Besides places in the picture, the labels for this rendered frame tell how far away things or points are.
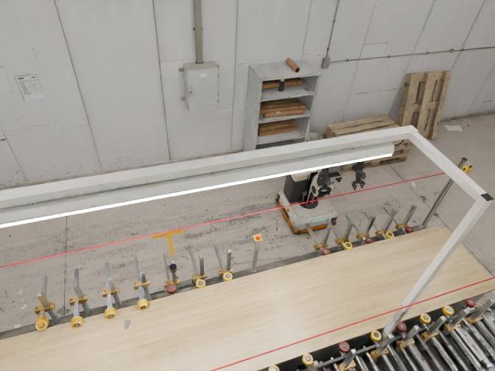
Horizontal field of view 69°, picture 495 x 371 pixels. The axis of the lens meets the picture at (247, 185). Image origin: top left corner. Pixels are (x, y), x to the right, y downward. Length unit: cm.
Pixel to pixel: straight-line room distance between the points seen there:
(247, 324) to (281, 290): 43
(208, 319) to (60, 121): 329
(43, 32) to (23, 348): 316
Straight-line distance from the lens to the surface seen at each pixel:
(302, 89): 535
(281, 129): 562
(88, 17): 466
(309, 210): 481
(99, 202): 196
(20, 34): 479
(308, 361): 306
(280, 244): 472
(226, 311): 316
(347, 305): 336
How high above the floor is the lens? 371
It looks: 43 degrees down
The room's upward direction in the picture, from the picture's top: 5 degrees clockwise
